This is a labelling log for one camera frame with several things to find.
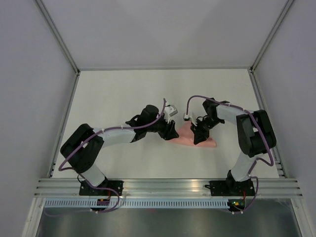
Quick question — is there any frame rail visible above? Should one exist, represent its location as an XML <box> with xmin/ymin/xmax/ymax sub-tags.
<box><xmin>46</xmin><ymin>71</ymin><xmax>81</xmax><ymax>178</ymax></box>
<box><xmin>247</xmin><ymin>67</ymin><xmax>288</xmax><ymax>178</ymax></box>

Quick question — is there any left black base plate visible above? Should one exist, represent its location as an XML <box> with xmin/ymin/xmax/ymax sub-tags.
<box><xmin>79</xmin><ymin>180</ymin><xmax>123</xmax><ymax>197</ymax></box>

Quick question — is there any white slotted cable duct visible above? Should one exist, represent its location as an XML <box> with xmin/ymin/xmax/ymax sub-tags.
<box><xmin>45</xmin><ymin>198</ymin><xmax>229</xmax><ymax>209</ymax></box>

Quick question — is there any right aluminium frame post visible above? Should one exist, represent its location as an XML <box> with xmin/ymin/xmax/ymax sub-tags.
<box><xmin>248</xmin><ymin>0</ymin><xmax>295</xmax><ymax>74</ymax></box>

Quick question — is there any back aluminium frame bar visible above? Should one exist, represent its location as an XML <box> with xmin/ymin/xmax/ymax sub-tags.
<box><xmin>78</xmin><ymin>66</ymin><xmax>251</xmax><ymax>72</ymax></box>

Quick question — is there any aluminium frame post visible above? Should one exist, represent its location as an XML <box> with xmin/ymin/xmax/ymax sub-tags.
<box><xmin>34</xmin><ymin>0</ymin><xmax>80</xmax><ymax>75</ymax></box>
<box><xmin>248</xmin><ymin>0</ymin><xmax>295</xmax><ymax>74</ymax></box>

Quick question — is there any right side frame rail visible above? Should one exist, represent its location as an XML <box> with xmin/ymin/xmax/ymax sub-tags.
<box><xmin>247</xmin><ymin>67</ymin><xmax>288</xmax><ymax>178</ymax></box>

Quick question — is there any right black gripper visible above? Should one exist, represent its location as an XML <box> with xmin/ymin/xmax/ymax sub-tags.
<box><xmin>190</xmin><ymin>117</ymin><xmax>223</xmax><ymax>145</ymax></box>

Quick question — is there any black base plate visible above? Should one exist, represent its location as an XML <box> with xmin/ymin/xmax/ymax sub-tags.
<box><xmin>79</xmin><ymin>180</ymin><xmax>123</xmax><ymax>197</ymax></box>
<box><xmin>208</xmin><ymin>179</ymin><xmax>255</xmax><ymax>197</ymax></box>

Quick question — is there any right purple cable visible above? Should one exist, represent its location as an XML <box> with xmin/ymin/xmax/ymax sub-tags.
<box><xmin>185</xmin><ymin>95</ymin><xmax>275</xmax><ymax>216</ymax></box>

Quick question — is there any left side frame rail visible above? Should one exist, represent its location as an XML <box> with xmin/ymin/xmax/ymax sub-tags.
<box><xmin>46</xmin><ymin>71</ymin><xmax>81</xmax><ymax>178</ymax></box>

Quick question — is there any front aluminium rail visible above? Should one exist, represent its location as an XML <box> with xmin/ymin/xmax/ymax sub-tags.
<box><xmin>33</xmin><ymin>178</ymin><xmax>303</xmax><ymax>199</ymax></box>

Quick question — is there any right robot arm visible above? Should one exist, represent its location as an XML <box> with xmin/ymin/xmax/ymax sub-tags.
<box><xmin>183</xmin><ymin>95</ymin><xmax>277</xmax><ymax>195</ymax></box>

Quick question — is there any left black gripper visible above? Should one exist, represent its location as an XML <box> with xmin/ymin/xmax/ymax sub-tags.
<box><xmin>146</xmin><ymin>114</ymin><xmax>179</xmax><ymax>141</ymax></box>

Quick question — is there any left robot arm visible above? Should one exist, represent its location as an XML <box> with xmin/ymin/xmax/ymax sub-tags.
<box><xmin>59</xmin><ymin>103</ymin><xmax>179</xmax><ymax>196</ymax></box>

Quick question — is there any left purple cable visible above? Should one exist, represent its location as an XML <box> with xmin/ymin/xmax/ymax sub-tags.
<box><xmin>58</xmin><ymin>98</ymin><xmax>167</xmax><ymax>213</ymax></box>

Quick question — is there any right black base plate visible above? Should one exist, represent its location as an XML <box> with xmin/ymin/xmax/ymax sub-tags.
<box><xmin>208</xmin><ymin>179</ymin><xmax>255</xmax><ymax>197</ymax></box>

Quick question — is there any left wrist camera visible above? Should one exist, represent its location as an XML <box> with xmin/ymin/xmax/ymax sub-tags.
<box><xmin>164</xmin><ymin>105</ymin><xmax>178</xmax><ymax>123</ymax></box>

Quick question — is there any purple cable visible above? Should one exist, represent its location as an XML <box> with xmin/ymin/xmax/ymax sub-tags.
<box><xmin>185</xmin><ymin>95</ymin><xmax>275</xmax><ymax>216</ymax></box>
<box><xmin>58</xmin><ymin>98</ymin><xmax>167</xmax><ymax>213</ymax></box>

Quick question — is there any left aluminium frame post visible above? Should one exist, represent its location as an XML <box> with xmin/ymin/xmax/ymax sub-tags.
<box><xmin>34</xmin><ymin>0</ymin><xmax>80</xmax><ymax>75</ymax></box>

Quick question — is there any pink satin napkin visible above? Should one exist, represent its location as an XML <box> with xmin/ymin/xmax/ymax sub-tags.
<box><xmin>169</xmin><ymin>121</ymin><xmax>217</xmax><ymax>148</ymax></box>

